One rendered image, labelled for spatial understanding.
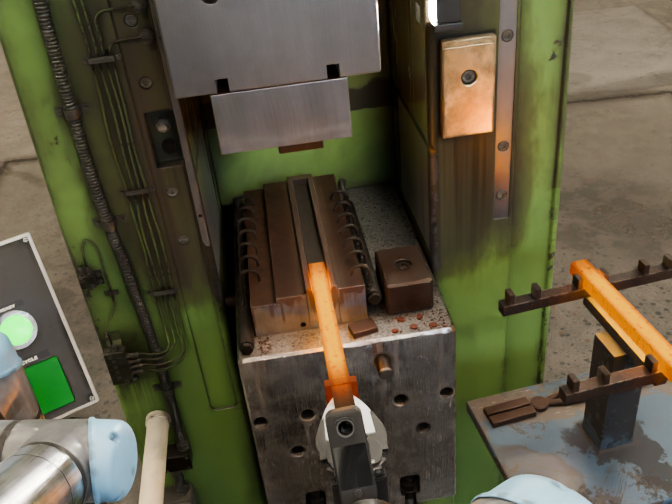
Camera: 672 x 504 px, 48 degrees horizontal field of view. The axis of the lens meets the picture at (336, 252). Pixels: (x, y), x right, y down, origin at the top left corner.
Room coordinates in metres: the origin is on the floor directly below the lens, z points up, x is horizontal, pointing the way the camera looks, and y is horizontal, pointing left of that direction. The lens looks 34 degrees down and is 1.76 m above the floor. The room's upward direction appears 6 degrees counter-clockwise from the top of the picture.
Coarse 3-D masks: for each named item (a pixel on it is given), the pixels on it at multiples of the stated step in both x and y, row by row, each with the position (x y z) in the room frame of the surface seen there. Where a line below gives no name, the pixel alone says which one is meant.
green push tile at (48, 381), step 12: (48, 360) 0.87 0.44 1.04; (36, 372) 0.86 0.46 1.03; (48, 372) 0.86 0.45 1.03; (60, 372) 0.87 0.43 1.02; (36, 384) 0.85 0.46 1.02; (48, 384) 0.85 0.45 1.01; (60, 384) 0.86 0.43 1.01; (36, 396) 0.84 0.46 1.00; (48, 396) 0.84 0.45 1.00; (60, 396) 0.84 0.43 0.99; (72, 396) 0.85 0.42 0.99; (48, 408) 0.83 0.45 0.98
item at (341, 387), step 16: (320, 272) 1.07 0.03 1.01; (320, 288) 1.02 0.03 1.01; (320, 304) 0.98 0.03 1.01; (320, 320) 0.94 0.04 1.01; (336, 320) 0.93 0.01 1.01; (336, 336) 0.89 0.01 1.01; (336, 352) 0.85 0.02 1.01; (336, 368) 0.82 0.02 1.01; (336, 384) 0.78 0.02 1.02; (352, 384) 0.78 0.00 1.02; (336, 400) 0.75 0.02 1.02; (352, 400) 0.74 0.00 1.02
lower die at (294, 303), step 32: (256, 192) 1.44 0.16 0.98; (288, 192) 1.40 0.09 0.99; (320, 192) 1.38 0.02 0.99; (256, 224) 1.30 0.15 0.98; (288, 224) 1.27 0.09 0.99; (320, 224) 1.24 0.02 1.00; (256, 256) 1.19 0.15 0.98; (288, 256) 1.16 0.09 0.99; (352, 256) 1.13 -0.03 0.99; (256, 288) 1.08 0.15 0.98; (288, 288) 1.06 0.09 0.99; (352, 288) 1.04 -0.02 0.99; (256, 320) 1.03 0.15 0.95; (288, 320) 1.03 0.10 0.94; (352, 320) 1.04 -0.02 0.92
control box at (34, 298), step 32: (0, 256) 0.95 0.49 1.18; (32, 256) 0.96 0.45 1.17; (0, 288) 0.92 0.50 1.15; (32, 288) 0.93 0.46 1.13; (0, 320) 0.89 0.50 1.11; (32, 320) 0.90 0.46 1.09; (64, 320) 0.92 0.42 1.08; (32, 352) 0.88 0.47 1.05; (64, 352) 0.89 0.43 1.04; (64, 416) 0.83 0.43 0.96
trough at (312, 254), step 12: (300, 180) 1.44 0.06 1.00; (300, 192) 1.40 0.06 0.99; (300, 204) 1.35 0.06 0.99; (312, 204) 1.34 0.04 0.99; (300, 216) 1.31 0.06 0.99; (312, 216) 1.30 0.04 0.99; (300, 228) 1.24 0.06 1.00; (312, 228) 1.25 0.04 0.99; (312, 240) 1.21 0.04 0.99; (312, 252) 1.17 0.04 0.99
